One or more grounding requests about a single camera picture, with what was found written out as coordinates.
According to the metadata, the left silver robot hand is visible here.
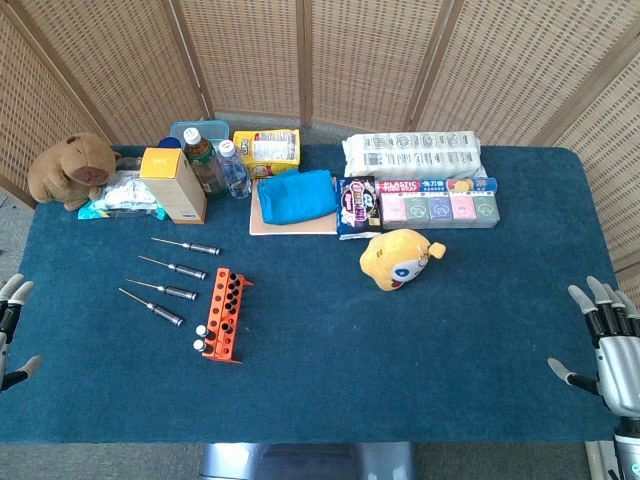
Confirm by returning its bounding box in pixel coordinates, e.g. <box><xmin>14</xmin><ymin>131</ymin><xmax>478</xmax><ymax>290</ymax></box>
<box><xmin>0</xmin><ymin>273</ymin><xmax>43</xmax><ymax>394</ymax></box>

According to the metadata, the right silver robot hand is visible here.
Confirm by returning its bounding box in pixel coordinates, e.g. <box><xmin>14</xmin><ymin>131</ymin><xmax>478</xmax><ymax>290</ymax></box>
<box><xmin>547</xmin><ymin>275</ymin><xmax>640</xmax><ymax>426</ymax></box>

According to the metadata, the black handled precision screwdriver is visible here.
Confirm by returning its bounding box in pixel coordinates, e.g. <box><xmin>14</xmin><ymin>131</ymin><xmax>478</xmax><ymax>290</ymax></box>
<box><xmin>138</xmin><ymin>255</ymin><xmax>208</xmax><ymax>281</ymax></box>
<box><xmin>151</xmin><ymin>237</ymin><xmax>222</xmax><ymax>256</ymax></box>
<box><xmin>118</xmin><ymin>287</ymin><xmax>185</xmax><ymax>328</ymax></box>
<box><xmin>126</xmin><ymin>278</ymin><xmax>199</xmax><ymax>302</ymax></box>

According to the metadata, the orange test tube rack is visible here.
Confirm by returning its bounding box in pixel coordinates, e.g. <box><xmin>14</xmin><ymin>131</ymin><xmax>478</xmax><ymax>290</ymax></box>
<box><xmin>201</xmin><ymin>267</ymin><xmax>255</xmax><ymax>365</ymax></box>

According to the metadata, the brown capybara plush toy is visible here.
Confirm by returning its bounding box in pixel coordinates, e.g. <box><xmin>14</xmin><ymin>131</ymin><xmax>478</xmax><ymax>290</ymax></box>
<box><xmin>27</xmin><ymin>132</ymin><xmax>122</xmax><ymax>212</ymax></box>

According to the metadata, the white teal wet wipes pack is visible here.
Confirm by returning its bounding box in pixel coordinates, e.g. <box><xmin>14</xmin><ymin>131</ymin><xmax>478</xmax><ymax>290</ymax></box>
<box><xmin>77</xmin><ymin>169</ymin><xmax>168</xmax><ymax>222</ymax></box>

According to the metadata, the tall yellow cardboard box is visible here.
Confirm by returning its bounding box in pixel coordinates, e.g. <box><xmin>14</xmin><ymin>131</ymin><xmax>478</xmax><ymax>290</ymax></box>
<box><xmin>138</xmin><ymin>147</ymin><xmax>208</xmax><ymax>226</ymax></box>

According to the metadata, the green tea bottle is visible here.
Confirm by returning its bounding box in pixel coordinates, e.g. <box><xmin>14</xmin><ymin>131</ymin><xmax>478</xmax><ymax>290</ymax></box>
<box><xmin>181</xmin><ymin>126</ymin><xmax>229</xmax><ymax>197</ymax></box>

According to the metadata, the coloured pocket tissue multipack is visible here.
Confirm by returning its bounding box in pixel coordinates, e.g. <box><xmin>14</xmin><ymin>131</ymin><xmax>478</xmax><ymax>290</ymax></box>
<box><xmin>379</xmin><ymin>192</ymin><xmax>501</xmax><ymax>230</ymax></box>

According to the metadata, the yellow plush toy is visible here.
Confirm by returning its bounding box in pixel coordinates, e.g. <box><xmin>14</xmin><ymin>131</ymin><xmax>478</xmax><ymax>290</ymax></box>
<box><xmin>359</xmin><ymin>228</ymin><xmax>448</xmax><ymax>293</ymax></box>

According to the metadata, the clear water bottle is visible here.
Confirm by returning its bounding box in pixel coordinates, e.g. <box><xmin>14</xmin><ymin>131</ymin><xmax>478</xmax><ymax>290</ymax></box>
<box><xmin>216</xmin><ymin>139</ymin><xmax>253</xmax><ymax>200</ymax></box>

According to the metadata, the blue lidded plastic container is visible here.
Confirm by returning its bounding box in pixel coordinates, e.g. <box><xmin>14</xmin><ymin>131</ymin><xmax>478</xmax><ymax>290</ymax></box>
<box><xmin>168</xmin><ymin>118</ymin><xmax>227</xmax><ymax>151</ymax></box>

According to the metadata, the blue carpet table mat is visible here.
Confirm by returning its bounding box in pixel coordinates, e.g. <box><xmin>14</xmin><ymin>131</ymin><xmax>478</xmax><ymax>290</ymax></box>
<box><xmin>0</xmin><ymin>144</ymin><xmax>624</xmax><ymax>445</ymax></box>

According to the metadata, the plastic food wrap box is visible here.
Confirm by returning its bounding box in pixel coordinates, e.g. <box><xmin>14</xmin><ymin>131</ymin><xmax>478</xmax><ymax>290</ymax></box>
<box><xmin>375</xmin><ymin>177</ymin><xmax>500</xmax><ymax>196</ymax></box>

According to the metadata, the yellow snack bag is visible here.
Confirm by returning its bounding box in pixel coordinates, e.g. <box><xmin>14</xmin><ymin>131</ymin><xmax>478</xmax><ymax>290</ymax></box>
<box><xmin>232</xmin><ymin>128</ymin><xmax>302</xmax><ymax>180</ymax></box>

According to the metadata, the large white tissue pack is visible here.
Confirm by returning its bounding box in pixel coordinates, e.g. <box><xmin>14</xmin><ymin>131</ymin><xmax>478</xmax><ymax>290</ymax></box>
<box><xmin>342</xmin><ymin>130</ymin><xmax>489</xmax><ymax>182</ymax></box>

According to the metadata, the blue cloth pouch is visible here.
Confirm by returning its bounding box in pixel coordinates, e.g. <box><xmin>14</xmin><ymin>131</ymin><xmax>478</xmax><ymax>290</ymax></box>
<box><xmin>256</xmin><ymin>168</ymin><xmax>338</xmax><ymax>226</ymax></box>

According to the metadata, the dark snack packet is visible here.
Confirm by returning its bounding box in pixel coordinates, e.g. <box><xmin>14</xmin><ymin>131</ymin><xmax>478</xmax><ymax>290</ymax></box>
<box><xmin>335</xmin><ymin>175</ymin><xmax>384</xmax><ymax>241</ymax></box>

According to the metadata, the grey robot torso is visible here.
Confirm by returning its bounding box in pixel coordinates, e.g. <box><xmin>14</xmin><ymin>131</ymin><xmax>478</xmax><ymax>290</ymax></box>
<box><xmin>198</xmin><ymin>441</ymin><xmax>417</xmax><ymax>480</ymax></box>

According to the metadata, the wicker folding screen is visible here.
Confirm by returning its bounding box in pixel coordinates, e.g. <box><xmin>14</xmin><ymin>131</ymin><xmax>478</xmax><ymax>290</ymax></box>
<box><xmin>0</xmin><ymin>0</ymin><xmax>640</xmax><ymax>274</ymax></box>

